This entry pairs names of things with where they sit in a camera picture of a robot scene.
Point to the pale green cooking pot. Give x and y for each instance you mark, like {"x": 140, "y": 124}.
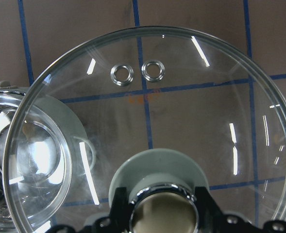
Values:
{"x": 50, "y": 147}

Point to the glass pot lid with knob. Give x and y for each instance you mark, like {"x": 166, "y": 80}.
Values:
{"x": 167, "y": 110}

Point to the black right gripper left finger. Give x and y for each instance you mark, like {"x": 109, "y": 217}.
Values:
{"x": 121, "y": 213}

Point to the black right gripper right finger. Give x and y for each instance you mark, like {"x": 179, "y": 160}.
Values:
{"x": 210, "y": 215}

